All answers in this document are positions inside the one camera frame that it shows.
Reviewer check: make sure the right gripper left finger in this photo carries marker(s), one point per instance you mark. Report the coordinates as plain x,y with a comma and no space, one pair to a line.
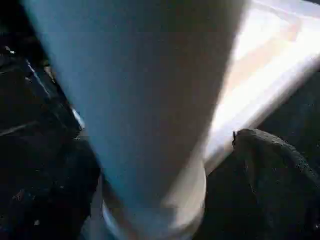
50,200

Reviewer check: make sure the white plastic table top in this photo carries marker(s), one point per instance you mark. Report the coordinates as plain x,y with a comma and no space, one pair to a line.
262,75

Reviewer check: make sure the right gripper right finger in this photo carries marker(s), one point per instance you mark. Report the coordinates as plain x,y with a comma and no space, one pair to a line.
262,195

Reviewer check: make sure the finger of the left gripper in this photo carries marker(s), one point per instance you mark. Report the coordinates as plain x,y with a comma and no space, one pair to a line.
53,87
30,105

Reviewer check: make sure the black work mat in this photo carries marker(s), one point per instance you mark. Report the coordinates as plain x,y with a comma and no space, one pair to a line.
300,112

